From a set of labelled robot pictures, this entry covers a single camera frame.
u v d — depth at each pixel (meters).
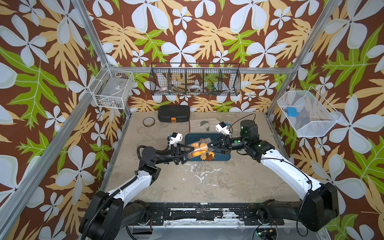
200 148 0.66
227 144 0.61
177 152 0.61
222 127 0.68
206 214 0.75
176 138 0.69
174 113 1.14
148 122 1.15
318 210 0.40
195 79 0.98
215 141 0.65
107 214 0.41
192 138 1.05
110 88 0.86
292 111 0.86
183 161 0.68
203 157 0.94
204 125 1.11
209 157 0.93
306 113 0.84
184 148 0.64
